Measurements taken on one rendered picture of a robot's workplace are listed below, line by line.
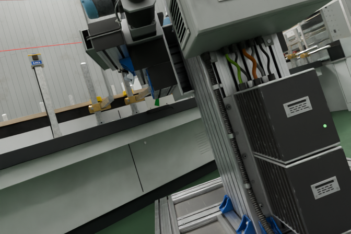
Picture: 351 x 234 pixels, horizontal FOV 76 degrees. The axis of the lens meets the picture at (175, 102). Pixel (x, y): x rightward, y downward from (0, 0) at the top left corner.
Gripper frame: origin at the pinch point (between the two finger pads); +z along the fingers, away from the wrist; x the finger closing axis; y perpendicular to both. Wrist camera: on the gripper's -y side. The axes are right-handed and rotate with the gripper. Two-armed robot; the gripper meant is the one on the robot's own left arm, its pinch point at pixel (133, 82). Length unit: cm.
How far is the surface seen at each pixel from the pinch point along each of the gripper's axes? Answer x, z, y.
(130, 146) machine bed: -33, 40, -9
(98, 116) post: -19.6, 15.7, 19.7
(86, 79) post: -18.1, -10.3, 21.7
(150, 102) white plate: -4.0, 14.5, -14.8
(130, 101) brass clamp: -9.4, 10.2, -1.1
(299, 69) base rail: 71, 16, -186
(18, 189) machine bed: -63, 44, 59
